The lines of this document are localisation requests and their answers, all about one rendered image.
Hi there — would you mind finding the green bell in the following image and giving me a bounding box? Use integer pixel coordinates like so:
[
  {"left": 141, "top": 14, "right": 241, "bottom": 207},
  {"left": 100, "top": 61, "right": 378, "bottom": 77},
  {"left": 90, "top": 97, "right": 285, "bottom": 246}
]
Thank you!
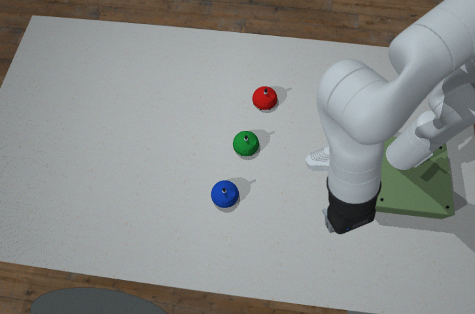
[{"left": 233, "top": 131, "right": 259, "bottom": 156}]

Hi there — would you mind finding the blue bell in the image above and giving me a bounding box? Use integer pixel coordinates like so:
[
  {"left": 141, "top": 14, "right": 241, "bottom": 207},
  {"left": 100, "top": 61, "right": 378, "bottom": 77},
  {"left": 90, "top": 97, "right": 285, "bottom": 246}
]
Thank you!
[{"left": 211, "top": 181, "right": 239, "bottom": 208}]

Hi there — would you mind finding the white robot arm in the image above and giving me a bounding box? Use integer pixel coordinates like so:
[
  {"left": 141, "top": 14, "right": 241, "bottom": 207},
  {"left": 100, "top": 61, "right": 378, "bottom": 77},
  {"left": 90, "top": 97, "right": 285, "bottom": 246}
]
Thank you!
[{"left": 317, "top": 0, "right": 475, "bottom": 184}]

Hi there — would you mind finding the red service bell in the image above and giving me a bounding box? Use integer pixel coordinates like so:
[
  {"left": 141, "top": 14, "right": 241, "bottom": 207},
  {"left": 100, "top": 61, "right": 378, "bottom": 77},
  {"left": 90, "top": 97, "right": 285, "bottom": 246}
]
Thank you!
[{"left": 253, "top": 86, "right": 277, "bottom": 110}]

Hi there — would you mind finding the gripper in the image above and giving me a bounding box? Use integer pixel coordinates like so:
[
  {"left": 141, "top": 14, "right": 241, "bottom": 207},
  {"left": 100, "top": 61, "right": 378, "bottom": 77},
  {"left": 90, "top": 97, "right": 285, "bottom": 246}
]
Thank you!
[{"left": 306, "top": 146, "right": 381, "bottom": 234}]

